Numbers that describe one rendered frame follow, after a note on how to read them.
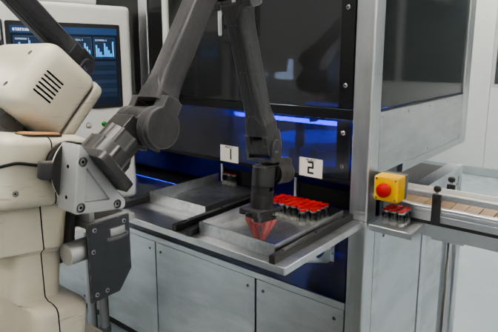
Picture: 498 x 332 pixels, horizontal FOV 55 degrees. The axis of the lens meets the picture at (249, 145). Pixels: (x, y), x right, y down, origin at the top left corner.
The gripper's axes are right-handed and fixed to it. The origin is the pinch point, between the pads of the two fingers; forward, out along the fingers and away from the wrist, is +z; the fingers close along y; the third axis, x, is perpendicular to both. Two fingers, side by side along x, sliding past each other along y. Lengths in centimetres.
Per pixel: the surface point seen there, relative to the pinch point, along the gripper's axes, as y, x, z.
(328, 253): 35.4, -0.9, 11.0
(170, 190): 19, 54, -1
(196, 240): -3.9, 18.1, 3.0
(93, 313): 18, 98, 59
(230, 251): -3.9, 6.1, 3.0
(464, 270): 230, 3, 69
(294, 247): 4.2, -7.8, 0.1
